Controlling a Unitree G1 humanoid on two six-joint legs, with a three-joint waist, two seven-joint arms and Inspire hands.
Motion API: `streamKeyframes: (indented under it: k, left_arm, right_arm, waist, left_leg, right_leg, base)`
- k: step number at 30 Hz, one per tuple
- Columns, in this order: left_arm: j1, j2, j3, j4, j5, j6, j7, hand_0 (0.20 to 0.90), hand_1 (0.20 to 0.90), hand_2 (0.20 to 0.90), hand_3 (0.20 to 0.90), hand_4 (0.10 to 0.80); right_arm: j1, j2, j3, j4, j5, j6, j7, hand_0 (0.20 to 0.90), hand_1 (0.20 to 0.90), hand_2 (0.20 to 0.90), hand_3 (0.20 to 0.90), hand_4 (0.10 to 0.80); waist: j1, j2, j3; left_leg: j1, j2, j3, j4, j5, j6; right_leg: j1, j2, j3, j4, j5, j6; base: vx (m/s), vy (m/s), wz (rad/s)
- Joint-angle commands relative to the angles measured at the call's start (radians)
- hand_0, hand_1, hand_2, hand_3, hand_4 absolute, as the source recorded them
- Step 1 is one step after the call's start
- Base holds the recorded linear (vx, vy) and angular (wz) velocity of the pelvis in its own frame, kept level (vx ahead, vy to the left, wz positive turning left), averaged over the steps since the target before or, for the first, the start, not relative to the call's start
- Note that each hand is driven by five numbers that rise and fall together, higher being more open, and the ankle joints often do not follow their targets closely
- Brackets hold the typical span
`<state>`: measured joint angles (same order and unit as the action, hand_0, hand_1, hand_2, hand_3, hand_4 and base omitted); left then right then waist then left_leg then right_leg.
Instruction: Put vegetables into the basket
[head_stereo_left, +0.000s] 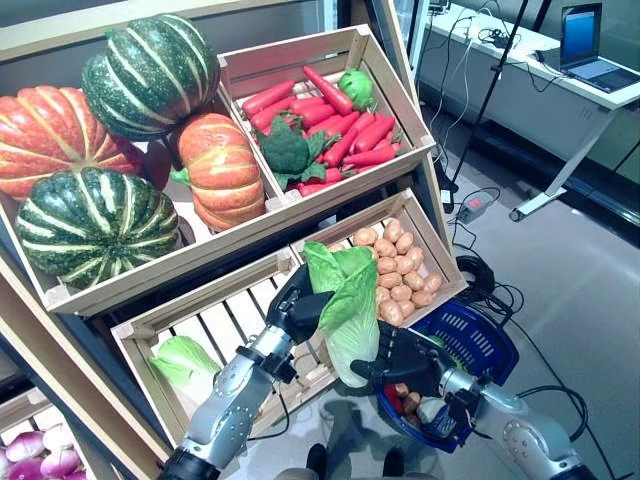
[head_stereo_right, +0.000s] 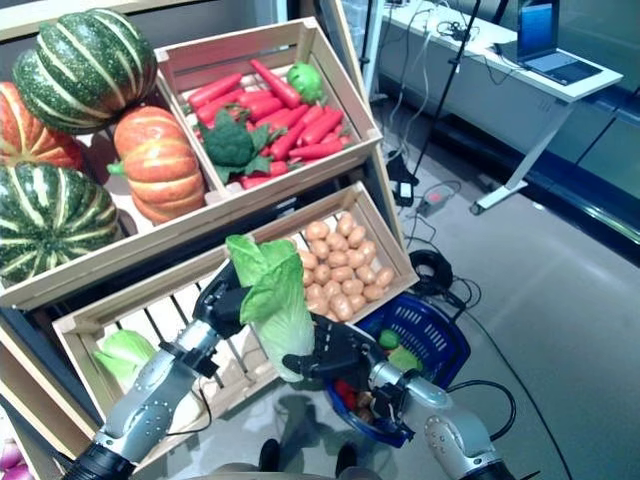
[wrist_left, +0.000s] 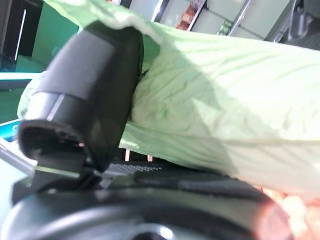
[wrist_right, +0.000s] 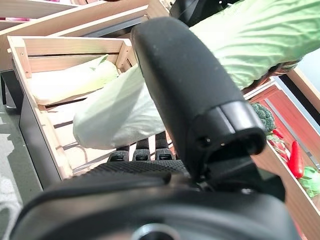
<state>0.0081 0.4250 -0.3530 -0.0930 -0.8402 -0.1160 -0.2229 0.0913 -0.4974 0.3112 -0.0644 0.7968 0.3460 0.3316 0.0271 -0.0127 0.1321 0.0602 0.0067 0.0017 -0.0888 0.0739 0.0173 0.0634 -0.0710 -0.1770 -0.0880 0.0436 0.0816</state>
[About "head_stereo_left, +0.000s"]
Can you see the silver left robot leg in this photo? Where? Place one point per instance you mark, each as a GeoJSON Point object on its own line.
{"type": "Point", "coordinates": [316, 460]}

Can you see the wide slatted wooden crate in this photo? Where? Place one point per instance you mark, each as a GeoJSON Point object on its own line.
{"type": "Point", "coordinates": [220, 320]}

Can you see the open grey laptop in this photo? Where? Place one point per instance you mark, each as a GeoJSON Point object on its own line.
{"type": "Point", "coordinates": [580, 30]}

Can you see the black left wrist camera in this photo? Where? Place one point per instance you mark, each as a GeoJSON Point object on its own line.
{"type": "Point", "coordinates": [280, 367]}

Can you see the white office desk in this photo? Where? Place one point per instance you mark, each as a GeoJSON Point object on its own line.
{"type": "Point", "coordinates": [520, 62]}

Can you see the small brown vegetable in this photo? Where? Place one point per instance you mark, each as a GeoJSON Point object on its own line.
{"type": "Point", "coordinates": [412, 420]}

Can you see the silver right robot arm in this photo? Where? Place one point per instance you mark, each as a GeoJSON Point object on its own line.
{"type": "Point", "coordinates": [520, 430]}

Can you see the grey power strip red switch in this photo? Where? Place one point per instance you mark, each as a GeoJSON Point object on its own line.
{"type": "Point", "coordinates": [475, 205]}

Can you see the light green round vegetable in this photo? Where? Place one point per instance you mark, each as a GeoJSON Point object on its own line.
{"type": "Point", "coordinates": [356, 87]}

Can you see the black power adapter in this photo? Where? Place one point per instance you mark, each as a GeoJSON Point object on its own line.
{"type": "Point", "coordinates": [446, 200]}

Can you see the wooden display shelf rack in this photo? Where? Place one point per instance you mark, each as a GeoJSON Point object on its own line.
{"type": "Point", "coordinates": [60, 360]}

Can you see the small tan potato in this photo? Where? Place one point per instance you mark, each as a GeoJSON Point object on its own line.
{"type": "Point", "coordinates": [400, 389]}

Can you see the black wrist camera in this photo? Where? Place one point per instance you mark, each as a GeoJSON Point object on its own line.
{"type": "Point", "coordinates": [457, 410]}
{"type": "Point", "coordinates": [280, 367]}

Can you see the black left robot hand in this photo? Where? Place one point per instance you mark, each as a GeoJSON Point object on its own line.
{"type": "Point", "coordinates": [295, 310]}

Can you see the red orange carrot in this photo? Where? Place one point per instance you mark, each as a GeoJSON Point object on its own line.
{"type": "Point", "coordinates": [272, 115]}
{"type": "Point", "coordinates": [370, 157]}
{"type": "Point", "coordinates": [315, 189]}
{"type": "Point", "coordinates": [332, 175]}
{"type": "Point", "coordinates": [307, 105]}
{"type": "Point", "coordinates": [315, 116]}
{"type": "Point", "coordinates": [330, 125]}
{"type": "Point", "coordinates": [372, 135]}
{"type": "Point", "coordinates": [327, 90]}
{"type": "Point", "coordinates": [267, 97]}
{"type": "Point", "coordinates": [352, 135]}

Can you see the wooden pumpkin crate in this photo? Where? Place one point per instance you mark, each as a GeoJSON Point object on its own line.
{"type": "Point", "coordinates": [165, 260]}

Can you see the blue plastic shopping basket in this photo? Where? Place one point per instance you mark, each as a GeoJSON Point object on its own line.
{"type": "Point", "coordinates": [475, 330]}

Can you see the tan ginger root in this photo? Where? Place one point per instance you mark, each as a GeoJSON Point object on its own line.
{"type": "Point", "coordinates": [411, 401]}

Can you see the large orange ribbed pumpkin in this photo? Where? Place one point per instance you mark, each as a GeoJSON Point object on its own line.
{"type": "Point", "coordinates": [45, 135]}

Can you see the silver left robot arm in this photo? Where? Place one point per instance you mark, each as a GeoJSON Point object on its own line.
{"type": "Point", "coordinates": [225, 405]}

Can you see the green striped pumpkin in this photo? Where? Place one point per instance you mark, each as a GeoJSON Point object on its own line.
{"type": "Point", "coordinates": [150, 75]}
{"type": "Point", "coordinates": [95, 225]}

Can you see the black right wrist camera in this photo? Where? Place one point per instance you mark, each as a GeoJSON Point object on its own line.
{"type": "Point", "coordinates": [457, 410]}

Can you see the small orange pumpkin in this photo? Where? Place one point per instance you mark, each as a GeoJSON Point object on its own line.
{"type": "Point", "coordinates": [220, 165]}

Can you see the wooden potato crate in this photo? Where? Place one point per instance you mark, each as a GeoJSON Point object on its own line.
{"type": "Point", "coordinates": [435, 250]}

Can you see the wooden carrot crate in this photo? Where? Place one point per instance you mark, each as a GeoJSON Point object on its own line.
{"type": "Point", "coordinates": [400, 100]}

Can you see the purple white onion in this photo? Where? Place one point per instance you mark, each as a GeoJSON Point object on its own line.
{"type": "Point", "coordinates": [27, 445]}
{"type": "Point", "coordinates": [60, 462]}
{"type": "Point", "coordinates": [22, 470]}
{"type": "Point", "coordinates": [57, 435]}

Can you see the dark green broccoli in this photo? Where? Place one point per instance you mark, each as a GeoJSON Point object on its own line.
{"type": "Point", "coordinates": [285, 150]}

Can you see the black tripod pole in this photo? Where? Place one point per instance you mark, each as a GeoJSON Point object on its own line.
{"type": "Point", "coordinates": [475, 125]}

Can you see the red bell pepper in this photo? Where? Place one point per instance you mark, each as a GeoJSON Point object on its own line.
{"type": "Point", "coordinates": [392, 402]}

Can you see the wooden onion crate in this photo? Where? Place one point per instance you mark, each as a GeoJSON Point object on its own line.
{"type": "Point", "coordinates": [30, 400]}

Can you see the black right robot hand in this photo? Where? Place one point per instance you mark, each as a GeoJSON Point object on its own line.
{"type": "Point", "coordinates": [415, 367]}

